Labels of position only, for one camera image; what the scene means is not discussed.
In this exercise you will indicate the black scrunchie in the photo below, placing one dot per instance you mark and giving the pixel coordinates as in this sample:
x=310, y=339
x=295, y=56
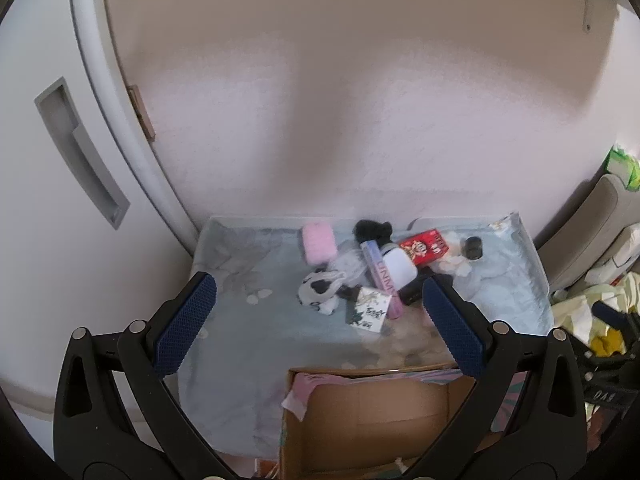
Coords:
x=367, y=231

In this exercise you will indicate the black rectangular object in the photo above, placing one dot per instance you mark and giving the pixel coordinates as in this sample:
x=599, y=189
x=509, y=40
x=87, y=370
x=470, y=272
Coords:
x=412, y=294

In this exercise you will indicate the small wooden block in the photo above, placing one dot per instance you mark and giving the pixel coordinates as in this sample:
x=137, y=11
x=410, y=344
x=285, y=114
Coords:
x=142, y=115

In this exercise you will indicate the clear plastic bag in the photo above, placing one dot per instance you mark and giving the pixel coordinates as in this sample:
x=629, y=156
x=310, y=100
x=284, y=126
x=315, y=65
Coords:
x=350, y=262

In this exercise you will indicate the green tissue pack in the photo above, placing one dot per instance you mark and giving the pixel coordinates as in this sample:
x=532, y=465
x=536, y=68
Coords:
x=625, y=165

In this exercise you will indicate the black and white plush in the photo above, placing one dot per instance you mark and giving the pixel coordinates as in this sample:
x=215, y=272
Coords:
x=317, y=290

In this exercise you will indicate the white card with black print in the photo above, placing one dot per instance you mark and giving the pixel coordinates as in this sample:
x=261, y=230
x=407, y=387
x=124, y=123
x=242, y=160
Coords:
x=370, y=310

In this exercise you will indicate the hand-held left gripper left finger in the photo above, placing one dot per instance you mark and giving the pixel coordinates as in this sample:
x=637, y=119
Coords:
x=185, y=325

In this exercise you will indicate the grey chair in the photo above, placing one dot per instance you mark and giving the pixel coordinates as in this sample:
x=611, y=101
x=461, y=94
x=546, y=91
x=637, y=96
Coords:
x=595, y=220

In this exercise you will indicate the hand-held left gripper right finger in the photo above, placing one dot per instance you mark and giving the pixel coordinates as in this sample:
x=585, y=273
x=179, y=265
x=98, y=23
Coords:
x=452, y=330

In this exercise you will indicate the white desktop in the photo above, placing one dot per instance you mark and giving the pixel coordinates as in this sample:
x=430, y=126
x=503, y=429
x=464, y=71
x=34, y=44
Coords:
x=422, y=221

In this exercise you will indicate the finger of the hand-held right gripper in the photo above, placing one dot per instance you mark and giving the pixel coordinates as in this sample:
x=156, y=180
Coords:
x=607, y=314

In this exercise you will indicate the white square case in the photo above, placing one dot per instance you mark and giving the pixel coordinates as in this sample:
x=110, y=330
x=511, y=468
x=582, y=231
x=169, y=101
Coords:
x=400, y=267

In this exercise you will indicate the white cabinet door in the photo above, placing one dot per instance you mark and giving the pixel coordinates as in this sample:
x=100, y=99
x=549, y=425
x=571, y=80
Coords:
x=40, y=260

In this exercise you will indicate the red printed box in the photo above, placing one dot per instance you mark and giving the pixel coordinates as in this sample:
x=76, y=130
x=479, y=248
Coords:
x=425, y=248

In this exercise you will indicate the cardboard box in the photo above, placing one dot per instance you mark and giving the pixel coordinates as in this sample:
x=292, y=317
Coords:
x=370, y=410

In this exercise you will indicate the small black cylinder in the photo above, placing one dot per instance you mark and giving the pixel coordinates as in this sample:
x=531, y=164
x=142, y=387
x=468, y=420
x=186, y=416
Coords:
x=472, y=248

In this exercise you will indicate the pink fluffy case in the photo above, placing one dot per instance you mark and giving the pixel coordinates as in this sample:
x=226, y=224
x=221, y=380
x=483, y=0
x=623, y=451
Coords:
x=318, y=242

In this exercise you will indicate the yellow-green cloth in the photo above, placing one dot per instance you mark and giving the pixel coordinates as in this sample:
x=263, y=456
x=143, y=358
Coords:
x=575, y=310

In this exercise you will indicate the light blue floral tablecloth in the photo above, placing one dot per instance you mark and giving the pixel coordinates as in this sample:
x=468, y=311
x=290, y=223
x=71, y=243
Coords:
x=260, y=340

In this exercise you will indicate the white cloth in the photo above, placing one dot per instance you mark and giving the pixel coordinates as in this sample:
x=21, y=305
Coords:
x=620, y=255

